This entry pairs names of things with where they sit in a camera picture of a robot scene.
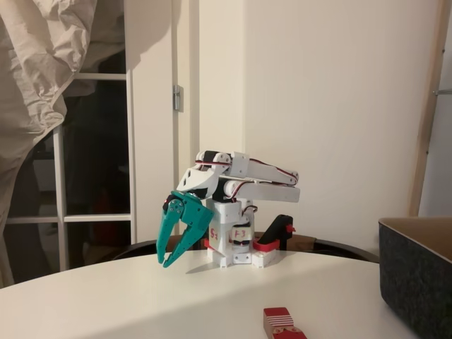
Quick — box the wood framed frosted panel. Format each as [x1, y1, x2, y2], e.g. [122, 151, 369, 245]
[408, 0, 452, 218]

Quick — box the red striped wooden block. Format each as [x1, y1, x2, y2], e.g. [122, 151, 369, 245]
[263, 307, 307, 339]

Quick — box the dark curved chair back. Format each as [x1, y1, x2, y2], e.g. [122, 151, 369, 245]
[112, 239, 381, 264]

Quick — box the dark grey felt bin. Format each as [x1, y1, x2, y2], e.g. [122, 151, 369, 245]
[378, 217, 452, 339]

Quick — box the metal door hinge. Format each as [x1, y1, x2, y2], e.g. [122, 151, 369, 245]
[172, 84, 184, 112]

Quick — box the beige crumpled curtain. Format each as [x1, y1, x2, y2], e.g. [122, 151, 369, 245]
[0, 0, 126, 289]

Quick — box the white glazed door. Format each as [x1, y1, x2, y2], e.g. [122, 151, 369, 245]
[0, 0, 177, 287]

